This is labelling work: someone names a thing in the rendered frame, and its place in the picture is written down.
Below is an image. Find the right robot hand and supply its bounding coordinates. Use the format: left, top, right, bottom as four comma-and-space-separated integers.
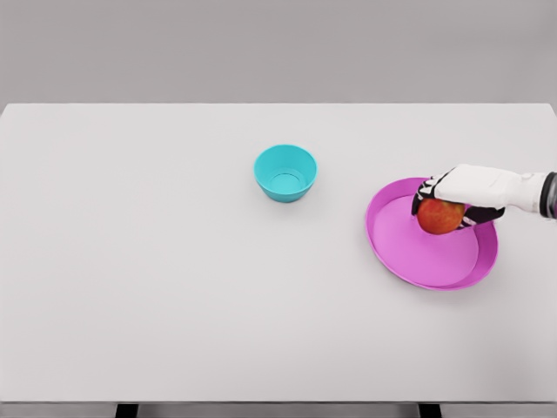
411, 164, 508, 229

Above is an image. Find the red apple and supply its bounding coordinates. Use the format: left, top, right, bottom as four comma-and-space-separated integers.
416, 198, 466, 236

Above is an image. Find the pink plate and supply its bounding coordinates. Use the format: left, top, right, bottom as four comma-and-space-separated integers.
364, 176, 499, 292

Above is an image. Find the blue bowl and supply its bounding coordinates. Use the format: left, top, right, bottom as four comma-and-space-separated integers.
253, 145, 319, 204

